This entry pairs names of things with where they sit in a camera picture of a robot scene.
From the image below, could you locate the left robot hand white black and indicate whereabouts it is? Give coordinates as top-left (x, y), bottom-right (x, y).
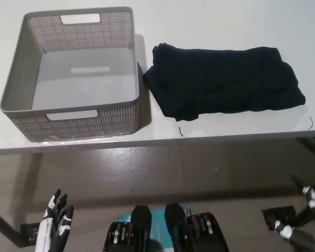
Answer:
top-left (35, 188), bottom-right (75, 252)

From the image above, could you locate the black t-shirt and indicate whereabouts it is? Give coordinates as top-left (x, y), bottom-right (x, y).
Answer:
top-left (142, 43), bottom-right (307, 123)

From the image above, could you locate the black floor tape patch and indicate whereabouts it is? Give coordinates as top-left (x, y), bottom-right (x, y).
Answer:
top-left (261, 205), bottom-right (302, 232)
top-left (20, 222), bottom-right (43, 248)

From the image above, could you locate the black metal table leg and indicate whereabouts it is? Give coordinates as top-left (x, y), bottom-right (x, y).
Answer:
top-left (0, 206), bottom-right (26, 247)

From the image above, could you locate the black ribbed robot body block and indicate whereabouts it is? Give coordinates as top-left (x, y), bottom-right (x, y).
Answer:
top-left (102, 205), bottom-right (153, 252)
top-left (164, 203), bottom-right (229, 252)

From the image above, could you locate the grey perforated plastic basket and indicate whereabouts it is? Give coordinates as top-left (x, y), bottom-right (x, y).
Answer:
top-left (0, 6), bottom-right (141, 143)

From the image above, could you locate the teal robot body plate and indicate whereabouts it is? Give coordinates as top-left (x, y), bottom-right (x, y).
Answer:
top-left (115, 205), bottom-right (192, 252)

